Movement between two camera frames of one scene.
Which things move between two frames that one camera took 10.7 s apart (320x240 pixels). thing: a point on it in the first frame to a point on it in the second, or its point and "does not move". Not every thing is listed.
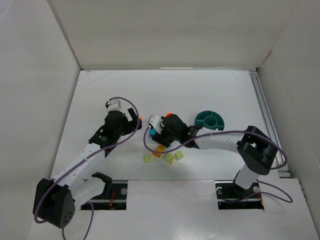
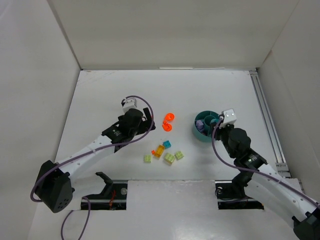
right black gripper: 161,136 to 218,128
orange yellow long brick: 160,148 does not move
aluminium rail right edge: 283,172 does not move
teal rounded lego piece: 152,132 to 214,120
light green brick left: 148,158 does not move
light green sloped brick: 169,157 does not move
